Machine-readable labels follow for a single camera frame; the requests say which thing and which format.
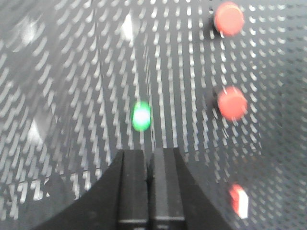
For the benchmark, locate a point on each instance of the black perforated pegboard panel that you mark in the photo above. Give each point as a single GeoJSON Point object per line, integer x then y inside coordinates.
{"type": "Point", "coordinates": [65, 60]}

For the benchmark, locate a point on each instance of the grey lower knob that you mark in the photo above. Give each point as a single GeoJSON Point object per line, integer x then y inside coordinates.
{"type": "Point", "coordinates": [38, 131]}

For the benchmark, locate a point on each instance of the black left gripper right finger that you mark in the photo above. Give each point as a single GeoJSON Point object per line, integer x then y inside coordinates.
{"type": "Point", "coordinates": [176, 201]}

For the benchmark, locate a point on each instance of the green push button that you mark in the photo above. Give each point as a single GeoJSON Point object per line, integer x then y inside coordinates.
{"type": "Point", "coordinates": [141, 116]}

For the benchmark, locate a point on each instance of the upper red push button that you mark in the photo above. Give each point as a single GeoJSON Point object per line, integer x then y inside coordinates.
{"type": "Point", "coordinates": [229, 19]}

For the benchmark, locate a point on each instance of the red push button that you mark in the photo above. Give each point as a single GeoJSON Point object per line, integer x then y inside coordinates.
{"type": "Point", "coordinates": [232, 103]}
{"type": "Point", "coordinates": [229, 19]}

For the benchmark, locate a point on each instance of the white red rocker switch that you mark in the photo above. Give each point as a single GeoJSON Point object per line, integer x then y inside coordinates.
{"type": "Point", "coordinates": [239, 201]}

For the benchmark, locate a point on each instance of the grey upper knob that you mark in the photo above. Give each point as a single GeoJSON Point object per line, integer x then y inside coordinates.
{"type": "Point", "coordinates": [130, 29]}

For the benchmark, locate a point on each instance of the lower red push button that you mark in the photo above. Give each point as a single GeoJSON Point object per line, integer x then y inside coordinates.
{"type": "Point", "coordinates": [232, 103]}

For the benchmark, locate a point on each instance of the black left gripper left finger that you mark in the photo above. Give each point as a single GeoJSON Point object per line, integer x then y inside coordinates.
{"type": "Point", "coordinates": [117, 201]}

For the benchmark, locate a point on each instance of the grey knob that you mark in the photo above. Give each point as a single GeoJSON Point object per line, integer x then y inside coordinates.
{"type": "Point", "coordinates": [130, 29]}
{"type": "Point", "coordinates": [38, 131]}

